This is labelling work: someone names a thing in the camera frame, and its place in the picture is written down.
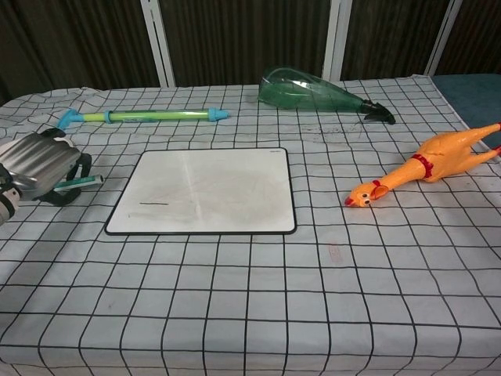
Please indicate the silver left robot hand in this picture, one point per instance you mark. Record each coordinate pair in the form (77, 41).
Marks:
(43, 160)

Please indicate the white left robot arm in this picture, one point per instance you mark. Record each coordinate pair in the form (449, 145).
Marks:
(6, 203)

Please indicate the green and blue water pump toy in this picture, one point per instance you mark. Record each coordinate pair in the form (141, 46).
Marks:
(145, 116)

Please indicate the white black-checked tablecloth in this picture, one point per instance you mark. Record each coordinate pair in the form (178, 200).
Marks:
(250, 254)

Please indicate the green transparent plastic scoop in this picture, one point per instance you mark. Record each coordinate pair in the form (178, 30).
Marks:
(313, 96)

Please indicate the orange rubber chicken toy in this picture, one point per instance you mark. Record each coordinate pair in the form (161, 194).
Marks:
(426, 160)

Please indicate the blue-grey upholstered furniture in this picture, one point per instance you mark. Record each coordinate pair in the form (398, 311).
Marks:
(471, 98)

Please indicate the white whiteboard with black frame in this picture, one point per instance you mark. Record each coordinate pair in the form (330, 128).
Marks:
(203, 192)

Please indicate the white metal frame post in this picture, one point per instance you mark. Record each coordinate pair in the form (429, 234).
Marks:
(158, 39)
(336, 37)
(442, 37)

